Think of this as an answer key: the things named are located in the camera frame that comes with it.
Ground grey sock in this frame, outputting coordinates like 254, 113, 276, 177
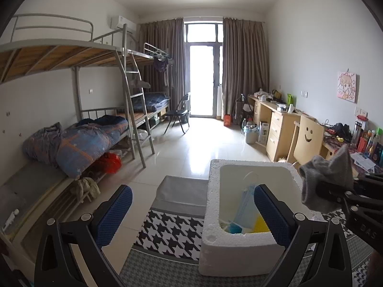
299, 144, 353, 214

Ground yellow foam net sleeve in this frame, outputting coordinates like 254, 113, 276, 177
251, 215, 269, 233

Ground paper sheets on desk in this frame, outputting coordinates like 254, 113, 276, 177
350, 152, 376, 173

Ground wooden smiley face chair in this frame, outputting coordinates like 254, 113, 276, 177
287, 115, 325, 165

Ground white styrofoam box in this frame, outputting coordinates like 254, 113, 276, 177
199, 159, 323, 277

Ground wooden desk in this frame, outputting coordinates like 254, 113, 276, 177
247, 94, 383, 174

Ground white bucket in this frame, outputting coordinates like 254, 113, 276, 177
243, 124, 259, 144

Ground houndstooth tablecloth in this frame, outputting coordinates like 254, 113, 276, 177
119, 175, 375, 287

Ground red plastic bag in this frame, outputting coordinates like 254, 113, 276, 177
90, 152, 122, 174

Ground blue plaid quilt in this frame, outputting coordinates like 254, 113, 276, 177
22, 115, 129, 179

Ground orange container on floor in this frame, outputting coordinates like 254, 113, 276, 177
223, 115, 232, 127

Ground right brown curtain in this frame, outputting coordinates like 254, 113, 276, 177
222, 17, 270, 115

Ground brown curtain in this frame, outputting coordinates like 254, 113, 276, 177
139, 17, 186, 110
222, 17, 270, 115

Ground black folding chair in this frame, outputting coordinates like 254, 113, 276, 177
163, 92, 190, 134

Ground glass balcony door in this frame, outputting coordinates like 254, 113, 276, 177
184, 21, 223, 119

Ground left brown curtain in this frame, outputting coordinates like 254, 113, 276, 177
139, 17, 186, 110

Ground metal bunk bed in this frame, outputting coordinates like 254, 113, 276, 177
0, 13, 175, 168

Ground white air conditioner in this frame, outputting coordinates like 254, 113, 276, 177
110, 16, 137, 34

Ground cartoon wall picture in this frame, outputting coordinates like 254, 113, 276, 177
336, 71, 357, 103

